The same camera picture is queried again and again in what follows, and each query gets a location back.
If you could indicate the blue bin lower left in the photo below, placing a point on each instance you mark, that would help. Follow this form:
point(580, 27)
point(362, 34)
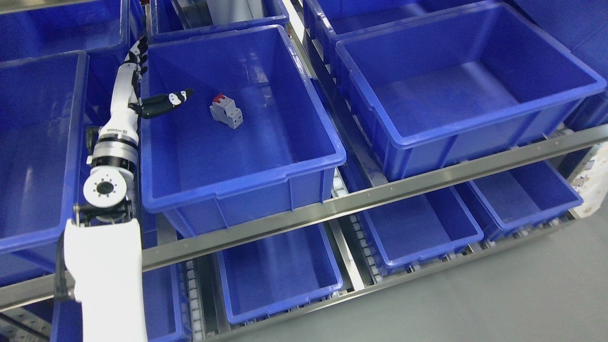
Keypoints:
point(166, 307)

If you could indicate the steel shelf rack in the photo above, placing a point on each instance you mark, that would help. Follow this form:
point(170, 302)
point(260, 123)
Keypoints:
point(169, 253)

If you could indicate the blue bin lower far right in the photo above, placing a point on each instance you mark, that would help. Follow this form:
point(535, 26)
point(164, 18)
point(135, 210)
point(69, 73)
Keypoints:
point(525, 196)

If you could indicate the blue bin centre upper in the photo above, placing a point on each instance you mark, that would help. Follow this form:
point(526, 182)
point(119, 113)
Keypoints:
point(253, 140)

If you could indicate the blue bin back right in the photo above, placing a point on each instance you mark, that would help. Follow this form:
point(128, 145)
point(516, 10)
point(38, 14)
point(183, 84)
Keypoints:
point(389, 19)

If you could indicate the white label board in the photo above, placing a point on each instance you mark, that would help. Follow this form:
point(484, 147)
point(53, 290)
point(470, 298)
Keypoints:
point(590, 180)

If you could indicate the blue bin right upper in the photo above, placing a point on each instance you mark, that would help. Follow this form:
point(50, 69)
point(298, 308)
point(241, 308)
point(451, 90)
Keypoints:
point(415, 134)

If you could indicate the blue bin lower middle right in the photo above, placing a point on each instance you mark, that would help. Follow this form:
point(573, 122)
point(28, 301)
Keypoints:
point(418, 229)

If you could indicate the white red circuit breaker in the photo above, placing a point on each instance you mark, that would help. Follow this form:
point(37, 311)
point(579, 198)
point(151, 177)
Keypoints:
point(224, 110)

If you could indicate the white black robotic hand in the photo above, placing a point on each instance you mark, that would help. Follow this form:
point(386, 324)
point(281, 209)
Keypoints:
point(128, 107)

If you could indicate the blue bin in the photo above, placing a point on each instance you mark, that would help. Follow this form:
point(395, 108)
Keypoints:
point(42, 112)
point(171, 20)
point(415, 134)
point(253, 140)
point(525, 196)
point(418, 229)
point(389, 19)
point(166, 307)
point(278, 273)
point(105, 29)

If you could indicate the blue bin back centre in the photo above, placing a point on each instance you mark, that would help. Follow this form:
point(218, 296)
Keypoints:
point(171, 20)

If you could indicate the blue bin back left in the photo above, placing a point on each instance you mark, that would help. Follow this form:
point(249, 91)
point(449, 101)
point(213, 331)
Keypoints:
point(105, 29)

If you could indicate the blue bin left upper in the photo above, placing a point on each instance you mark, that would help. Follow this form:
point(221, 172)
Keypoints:
point(42, 112)

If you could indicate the blue bin lower centre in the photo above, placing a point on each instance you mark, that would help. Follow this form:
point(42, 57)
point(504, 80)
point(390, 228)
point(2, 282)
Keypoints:
point(278, 273)

